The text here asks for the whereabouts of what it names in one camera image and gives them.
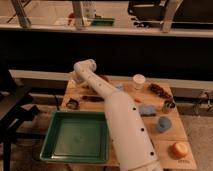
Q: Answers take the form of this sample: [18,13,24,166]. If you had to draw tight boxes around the light blue sponge block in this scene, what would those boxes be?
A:
[139,105,156,116]

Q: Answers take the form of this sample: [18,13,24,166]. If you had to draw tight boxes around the dark metal ring object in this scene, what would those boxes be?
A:
[66,99,79,110]

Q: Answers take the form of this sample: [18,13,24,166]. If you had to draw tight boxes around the green plastic tray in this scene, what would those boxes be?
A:
[40,111,109,164]

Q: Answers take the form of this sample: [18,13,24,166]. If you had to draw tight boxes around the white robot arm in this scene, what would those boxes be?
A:
[74,59,163,171]

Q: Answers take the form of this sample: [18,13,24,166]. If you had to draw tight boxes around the dark brown grape bunch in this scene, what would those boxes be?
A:
[149,84,172,99]

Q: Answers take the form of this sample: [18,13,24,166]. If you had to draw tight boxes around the black chair frame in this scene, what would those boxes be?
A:
[0,67,42,171]

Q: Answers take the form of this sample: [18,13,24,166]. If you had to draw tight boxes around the small metal tin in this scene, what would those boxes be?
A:
[162,100,176,114]

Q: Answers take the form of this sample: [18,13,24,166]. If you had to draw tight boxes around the dark brown stick object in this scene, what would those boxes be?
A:
[82,96,104,102]

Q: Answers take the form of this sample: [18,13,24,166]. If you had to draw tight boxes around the green box on shelf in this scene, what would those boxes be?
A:
[91,18,114,26]

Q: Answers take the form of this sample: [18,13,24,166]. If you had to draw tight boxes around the blue grey cloth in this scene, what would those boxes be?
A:
[116,84,124,91]

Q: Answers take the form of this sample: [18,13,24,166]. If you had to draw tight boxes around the orange fruit toy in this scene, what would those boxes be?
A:
[171,142,189,158]

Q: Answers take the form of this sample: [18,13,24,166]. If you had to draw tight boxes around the white paper cup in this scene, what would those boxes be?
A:
[133,74,146,90]

